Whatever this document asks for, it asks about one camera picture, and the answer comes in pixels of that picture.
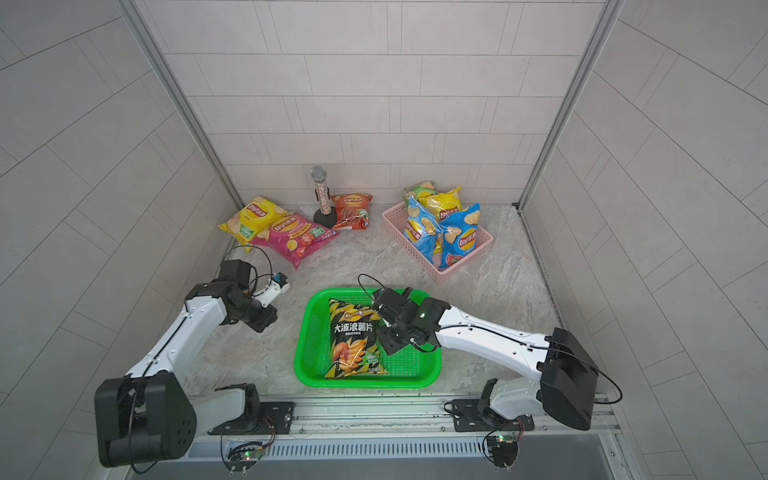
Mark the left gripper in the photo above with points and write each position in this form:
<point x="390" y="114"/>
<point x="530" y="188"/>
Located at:
<point x="267" y="319"/>

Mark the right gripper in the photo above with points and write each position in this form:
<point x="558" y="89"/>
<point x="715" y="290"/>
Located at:
<point x="388" y="344"/>

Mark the black orange snack bag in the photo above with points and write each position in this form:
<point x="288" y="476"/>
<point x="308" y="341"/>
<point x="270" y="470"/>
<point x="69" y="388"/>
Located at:
<point x="354" y="348"/>

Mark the pink chips bag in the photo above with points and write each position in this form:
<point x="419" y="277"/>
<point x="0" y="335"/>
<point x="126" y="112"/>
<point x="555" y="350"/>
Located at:
<point x="294" y="237"/>

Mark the light blue chips bag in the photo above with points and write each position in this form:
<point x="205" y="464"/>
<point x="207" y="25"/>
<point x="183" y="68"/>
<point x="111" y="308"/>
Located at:
<point x="422" y="229"/>

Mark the yellow chips bag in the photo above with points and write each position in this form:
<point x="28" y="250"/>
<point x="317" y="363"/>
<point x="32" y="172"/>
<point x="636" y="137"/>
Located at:
<point x="442" y="205"/>
<point x="256" y="217"/>

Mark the green cucumber chips bag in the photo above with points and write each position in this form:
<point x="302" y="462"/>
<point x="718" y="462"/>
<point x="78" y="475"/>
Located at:
<point x="420" y="190"/>

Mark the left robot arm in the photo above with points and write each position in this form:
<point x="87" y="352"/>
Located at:
<point x="145" y="416"/>

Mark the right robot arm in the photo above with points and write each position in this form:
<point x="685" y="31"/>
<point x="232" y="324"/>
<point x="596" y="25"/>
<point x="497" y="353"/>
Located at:
<point x="557" y="377"/>

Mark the green plastic basket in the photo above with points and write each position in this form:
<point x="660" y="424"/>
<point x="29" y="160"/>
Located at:
<point x="407" y="369"/>

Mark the red chips bag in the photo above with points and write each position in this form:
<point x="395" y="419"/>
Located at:
<point x="352" y="211"/>

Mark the glass jar on stand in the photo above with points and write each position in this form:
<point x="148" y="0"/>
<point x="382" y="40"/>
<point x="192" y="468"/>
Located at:
<point x="326" y="214"/>

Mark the left circuit board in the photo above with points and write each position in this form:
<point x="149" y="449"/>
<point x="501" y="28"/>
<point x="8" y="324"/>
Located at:
<point x="240" y="459"/>

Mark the circuit board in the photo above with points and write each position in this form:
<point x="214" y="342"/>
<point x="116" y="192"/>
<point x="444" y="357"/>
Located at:
<point x="502" y="452"/>
<point x="240" y="459"/>

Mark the right circuit board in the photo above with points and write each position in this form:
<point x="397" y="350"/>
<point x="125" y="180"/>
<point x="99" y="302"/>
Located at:
<point x="502" y="452"/>

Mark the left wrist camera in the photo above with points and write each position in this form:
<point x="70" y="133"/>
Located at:
<point x="278" y="284"/>

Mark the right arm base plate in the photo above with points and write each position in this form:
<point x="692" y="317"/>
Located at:
<point x="468" y="416"/>

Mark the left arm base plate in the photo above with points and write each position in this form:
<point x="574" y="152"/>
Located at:
<point x="273" y="418"/>

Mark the aluminium rail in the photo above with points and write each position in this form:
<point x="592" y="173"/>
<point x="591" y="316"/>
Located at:
<point x="347" y="416"/>

